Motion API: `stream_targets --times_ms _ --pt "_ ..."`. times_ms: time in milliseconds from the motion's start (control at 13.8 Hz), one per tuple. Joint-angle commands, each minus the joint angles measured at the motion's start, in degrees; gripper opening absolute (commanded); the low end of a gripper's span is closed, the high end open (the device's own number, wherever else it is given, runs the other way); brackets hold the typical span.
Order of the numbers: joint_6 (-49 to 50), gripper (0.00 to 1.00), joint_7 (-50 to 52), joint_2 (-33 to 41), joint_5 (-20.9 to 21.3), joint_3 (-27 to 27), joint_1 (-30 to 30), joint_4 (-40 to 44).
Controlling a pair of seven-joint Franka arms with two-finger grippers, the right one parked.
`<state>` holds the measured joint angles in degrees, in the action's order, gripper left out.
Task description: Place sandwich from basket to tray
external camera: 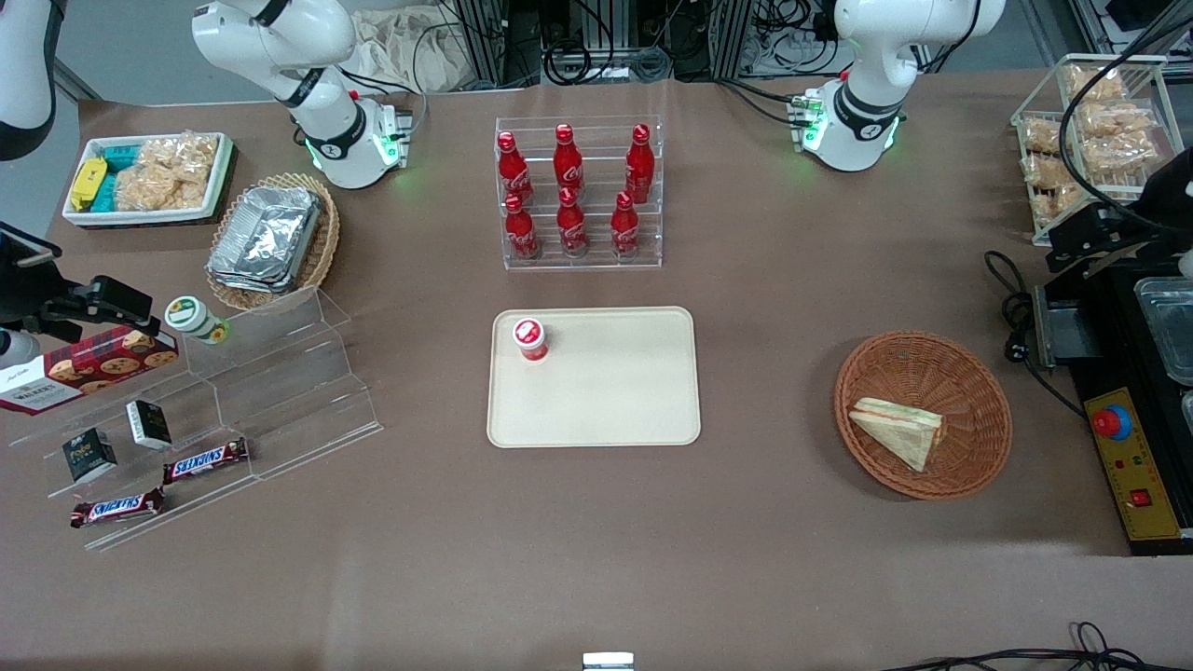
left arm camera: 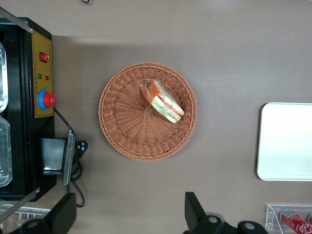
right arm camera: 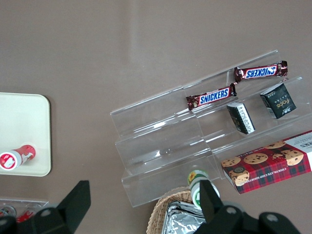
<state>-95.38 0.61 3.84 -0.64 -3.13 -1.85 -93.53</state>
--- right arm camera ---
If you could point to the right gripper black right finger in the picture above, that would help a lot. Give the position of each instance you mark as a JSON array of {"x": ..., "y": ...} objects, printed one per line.
[{"x": 214, "y": 209}]

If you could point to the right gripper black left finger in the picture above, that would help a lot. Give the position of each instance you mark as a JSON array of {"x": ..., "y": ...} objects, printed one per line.
[{"x": 70, "y": 209}]

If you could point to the oval light wicker basket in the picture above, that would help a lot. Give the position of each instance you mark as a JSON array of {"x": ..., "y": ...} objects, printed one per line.
[{"x": 157, "y": 212}]

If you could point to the beige plastic tray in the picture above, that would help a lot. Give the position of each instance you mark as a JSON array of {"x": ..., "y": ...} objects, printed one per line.
[{"x": 24, "y": 117}]

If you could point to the clear acrylic bottle rack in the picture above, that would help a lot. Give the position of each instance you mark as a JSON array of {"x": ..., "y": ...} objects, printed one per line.
[{"x": 41, "y": 203}]

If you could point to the silver foil packet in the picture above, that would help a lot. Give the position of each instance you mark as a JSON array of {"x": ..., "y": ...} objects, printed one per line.
[{"x": 180, "y": 221}]

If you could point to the green and white yogurt bottle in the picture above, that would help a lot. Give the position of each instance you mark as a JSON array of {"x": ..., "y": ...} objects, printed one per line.
[{"x": 193, "y": 176}]

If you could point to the red tartan cookie box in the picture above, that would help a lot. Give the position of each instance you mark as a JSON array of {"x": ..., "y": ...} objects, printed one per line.
[{"x": 268, "y": 165}]

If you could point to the red cup with white lid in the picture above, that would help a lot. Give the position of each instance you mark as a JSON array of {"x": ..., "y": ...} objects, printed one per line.
[{"x": 24, "y": 153}]

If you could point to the clear acrylic stepped stand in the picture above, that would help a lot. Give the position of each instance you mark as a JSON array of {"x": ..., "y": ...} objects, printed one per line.
[
  {"x": 158, "y": 146},
  {"x": 268, "y": 122}
]

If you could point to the black box with white label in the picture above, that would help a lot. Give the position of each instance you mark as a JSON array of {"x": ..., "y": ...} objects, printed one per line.
[{"x": 240, "y": 118}]

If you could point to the Snickers chocolate bar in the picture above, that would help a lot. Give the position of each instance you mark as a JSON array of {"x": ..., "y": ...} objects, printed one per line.
[
  {"x": 260, "y": 72},
  {"x": 212, "y": 96}
]

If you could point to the black box with gold print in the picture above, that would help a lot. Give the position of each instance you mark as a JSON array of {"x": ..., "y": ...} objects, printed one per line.
[{"x": 280, "y": 101}]

